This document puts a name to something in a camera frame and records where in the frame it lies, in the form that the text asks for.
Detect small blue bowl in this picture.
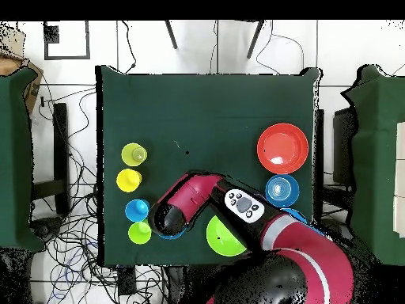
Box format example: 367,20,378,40
156,226,188,241
264,174,301,209

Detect dark green tablecloth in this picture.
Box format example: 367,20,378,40
95,65,324,267

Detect yellow cup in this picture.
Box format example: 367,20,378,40
120,142,149,168
115,168,143,193

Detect green bowl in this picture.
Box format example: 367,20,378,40
206,215,248,257

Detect blue cup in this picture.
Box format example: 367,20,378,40
124,198,151,223

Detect orange bowl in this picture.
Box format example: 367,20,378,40
256,122,310,176

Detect green cup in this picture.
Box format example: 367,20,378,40
127,220,153,245

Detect large blue bowl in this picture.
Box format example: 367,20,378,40
280,207,308,226

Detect black power strip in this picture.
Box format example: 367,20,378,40
117,266,138,297

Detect black tripod leg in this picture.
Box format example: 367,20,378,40
245,20,266,60
164,20,179,51

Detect black floor stand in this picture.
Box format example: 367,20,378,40
30,102,71,216

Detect black box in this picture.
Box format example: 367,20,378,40
332,107,357,186

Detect green cloth covered table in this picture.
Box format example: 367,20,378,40
0,67,45,253
341,64,405,266

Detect cardboard box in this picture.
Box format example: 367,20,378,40
0,25,44,115

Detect black cable with plug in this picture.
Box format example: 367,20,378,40
121,20,138,74

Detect tangle of cables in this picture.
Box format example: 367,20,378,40
29,85,168,304

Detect black square floor frame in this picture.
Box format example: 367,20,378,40
43,20,91,61

